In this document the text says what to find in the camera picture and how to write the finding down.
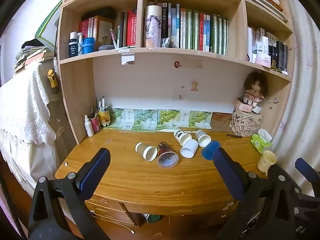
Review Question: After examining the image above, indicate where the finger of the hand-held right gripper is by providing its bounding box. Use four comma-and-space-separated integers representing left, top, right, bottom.
295, 157, 320, 197

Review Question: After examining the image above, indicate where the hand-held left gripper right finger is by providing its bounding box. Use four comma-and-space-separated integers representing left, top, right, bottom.
212, 147, 302, 240

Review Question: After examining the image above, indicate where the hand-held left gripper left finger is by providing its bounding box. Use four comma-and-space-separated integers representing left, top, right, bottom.
28, 147, 111, 240

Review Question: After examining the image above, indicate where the clear cup with dark print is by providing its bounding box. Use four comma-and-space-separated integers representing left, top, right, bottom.
156, 141, 180, 168

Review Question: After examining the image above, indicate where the blue plastic cup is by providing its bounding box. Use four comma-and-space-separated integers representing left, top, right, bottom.
201, 140, 221, 160

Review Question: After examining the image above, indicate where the patterned white paper cup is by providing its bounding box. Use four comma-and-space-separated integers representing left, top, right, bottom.
195, 129, 212, 148

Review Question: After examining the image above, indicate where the plain white cup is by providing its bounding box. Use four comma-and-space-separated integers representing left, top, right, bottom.
180, 138, 199, 159

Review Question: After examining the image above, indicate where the plain grey paper cup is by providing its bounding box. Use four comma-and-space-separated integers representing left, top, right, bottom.
135, 142, 158, 162

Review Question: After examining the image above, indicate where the white paper cup black print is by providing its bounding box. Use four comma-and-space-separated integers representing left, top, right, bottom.
173, 129, 193, 146

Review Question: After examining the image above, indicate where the row of upright books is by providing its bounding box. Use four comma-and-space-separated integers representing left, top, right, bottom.
159, 2, 230, 56

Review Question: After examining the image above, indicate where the cream mug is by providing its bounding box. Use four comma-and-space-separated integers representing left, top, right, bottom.
257, 150, 278, 174

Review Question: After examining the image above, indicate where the wooden desk drawer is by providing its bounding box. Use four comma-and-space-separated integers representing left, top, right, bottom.
83, 195, 141, 228

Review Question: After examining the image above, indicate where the green tissue pack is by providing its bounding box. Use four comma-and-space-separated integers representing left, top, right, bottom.
250, 128, 273, 155

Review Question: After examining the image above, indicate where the white spray bottle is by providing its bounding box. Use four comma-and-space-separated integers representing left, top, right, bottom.
84, 115, 94, 137

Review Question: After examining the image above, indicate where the printed fabric storage bag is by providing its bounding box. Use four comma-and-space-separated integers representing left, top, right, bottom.
229, 105, 263, 137

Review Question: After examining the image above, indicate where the brown cardboard sheet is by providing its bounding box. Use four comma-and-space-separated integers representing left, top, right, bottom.
209, 112, 235, 132

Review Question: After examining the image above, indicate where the yellow printed pen holder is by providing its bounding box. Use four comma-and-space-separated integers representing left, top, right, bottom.
98, 106, 111, 128

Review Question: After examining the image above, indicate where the green leaf print packet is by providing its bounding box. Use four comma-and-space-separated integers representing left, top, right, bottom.
188, 110, 213, 129
156, 109, 181, 131
109, 108, 135, 131
132, 109, 158, 132

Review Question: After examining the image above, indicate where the pink round box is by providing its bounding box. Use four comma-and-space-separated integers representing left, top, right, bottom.
234, 98, 253, 113

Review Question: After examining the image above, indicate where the green bag under desk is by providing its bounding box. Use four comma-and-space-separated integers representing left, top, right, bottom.
142, 213, 162, 224

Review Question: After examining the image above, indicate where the wooden shelf unit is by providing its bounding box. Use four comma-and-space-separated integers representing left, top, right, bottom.
55, 0, 296, 146

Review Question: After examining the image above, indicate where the white floral curtain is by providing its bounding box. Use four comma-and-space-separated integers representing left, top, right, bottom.
271, 0, 320, 198

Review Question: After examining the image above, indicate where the brown-haired rag doll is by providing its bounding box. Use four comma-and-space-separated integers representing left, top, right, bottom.
241, 71, 268, 113

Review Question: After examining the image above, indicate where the white lace cloth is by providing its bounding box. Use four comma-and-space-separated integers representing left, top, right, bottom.
0, 64, 57, 146

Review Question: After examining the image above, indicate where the row of skincare bottles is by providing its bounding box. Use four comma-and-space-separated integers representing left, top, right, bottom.
246, 26, 290, 72

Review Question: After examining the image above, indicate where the blue jar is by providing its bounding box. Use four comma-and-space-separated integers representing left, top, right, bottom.
82, 37, 96, 55

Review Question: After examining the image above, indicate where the black cosmetic bottle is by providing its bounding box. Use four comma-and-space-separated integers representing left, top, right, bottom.
68, 31, 78, 58

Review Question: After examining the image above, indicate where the white cosmetic bottle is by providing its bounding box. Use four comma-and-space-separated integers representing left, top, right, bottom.
77, 32, 84, 56

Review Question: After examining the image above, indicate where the stack of old books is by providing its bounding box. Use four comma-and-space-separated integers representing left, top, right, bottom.
13, 47, 55, 75

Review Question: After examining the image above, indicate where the dark cloth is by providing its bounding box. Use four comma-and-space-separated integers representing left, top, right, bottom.
21, 39, 51, 51

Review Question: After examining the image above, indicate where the floral picture box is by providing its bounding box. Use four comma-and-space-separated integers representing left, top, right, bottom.
93, 15, 116, 51

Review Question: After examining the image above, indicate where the small foil packet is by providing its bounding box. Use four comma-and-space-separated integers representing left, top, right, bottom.
161, 37, 178, 49

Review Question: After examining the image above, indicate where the red patterned book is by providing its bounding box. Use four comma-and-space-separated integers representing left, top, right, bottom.
78, 18, 90, 39

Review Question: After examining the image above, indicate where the slim black book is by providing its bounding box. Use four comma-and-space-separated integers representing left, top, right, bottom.
118, 11, 126, 48

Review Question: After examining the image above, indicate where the thick red dictionary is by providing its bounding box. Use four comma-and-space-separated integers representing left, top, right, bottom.
127, 9, 138, 48

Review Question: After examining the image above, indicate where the green framed board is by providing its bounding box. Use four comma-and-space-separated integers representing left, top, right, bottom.
34, 0, 63, 52

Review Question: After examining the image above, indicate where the floral cardboard tube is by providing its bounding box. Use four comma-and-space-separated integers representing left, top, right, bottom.
143, 5, 162, 48

